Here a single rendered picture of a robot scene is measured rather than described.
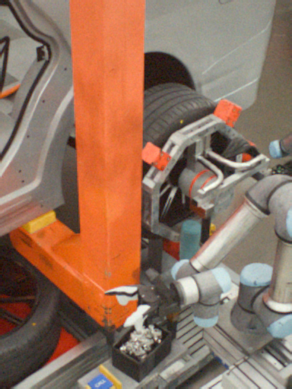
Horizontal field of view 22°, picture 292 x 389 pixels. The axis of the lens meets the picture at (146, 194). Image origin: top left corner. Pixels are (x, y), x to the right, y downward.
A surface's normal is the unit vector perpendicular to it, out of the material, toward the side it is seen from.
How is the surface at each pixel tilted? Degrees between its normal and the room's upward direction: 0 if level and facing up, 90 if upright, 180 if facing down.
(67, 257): 90
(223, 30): 90
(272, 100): 0
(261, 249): 0
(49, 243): 0
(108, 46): 90
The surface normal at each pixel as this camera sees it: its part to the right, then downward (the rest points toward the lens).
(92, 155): -0.74, 0.41
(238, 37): 0.67, 0.47
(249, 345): 0.02, -0.78
